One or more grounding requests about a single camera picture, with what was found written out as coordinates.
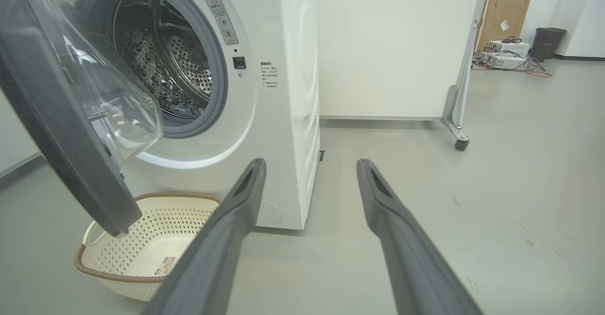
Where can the black trash bin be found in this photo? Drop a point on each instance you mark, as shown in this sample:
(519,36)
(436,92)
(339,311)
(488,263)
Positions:
(548,43)

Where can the brown cardboard box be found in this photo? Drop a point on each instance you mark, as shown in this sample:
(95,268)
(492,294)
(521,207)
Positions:
(508,12)

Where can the white partition panel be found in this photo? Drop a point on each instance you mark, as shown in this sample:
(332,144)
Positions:
(387,45)

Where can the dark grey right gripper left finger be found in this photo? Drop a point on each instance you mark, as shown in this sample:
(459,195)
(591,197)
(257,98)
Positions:
(212,258)

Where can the paper label inside basket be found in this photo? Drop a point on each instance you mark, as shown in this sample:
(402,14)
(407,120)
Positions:
(166,266)

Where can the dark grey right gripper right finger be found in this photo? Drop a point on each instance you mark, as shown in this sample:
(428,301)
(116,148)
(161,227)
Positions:
(416,267)

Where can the white front-load washing machine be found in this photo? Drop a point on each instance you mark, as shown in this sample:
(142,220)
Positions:
(283,116)

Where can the white perforated equipment box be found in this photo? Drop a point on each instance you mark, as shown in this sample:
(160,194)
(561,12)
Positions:
(510,48)

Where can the white perforated laundry basket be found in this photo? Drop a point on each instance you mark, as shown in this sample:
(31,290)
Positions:
(142,244)

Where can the stainless steel washing machine drum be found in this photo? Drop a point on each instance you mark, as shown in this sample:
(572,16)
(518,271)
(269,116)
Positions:
(151,69)

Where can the grey partition leg with caster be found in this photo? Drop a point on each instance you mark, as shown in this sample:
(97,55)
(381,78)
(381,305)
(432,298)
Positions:
(454,111)

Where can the dark washing machine door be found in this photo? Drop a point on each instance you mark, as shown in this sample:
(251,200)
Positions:
(56,126)

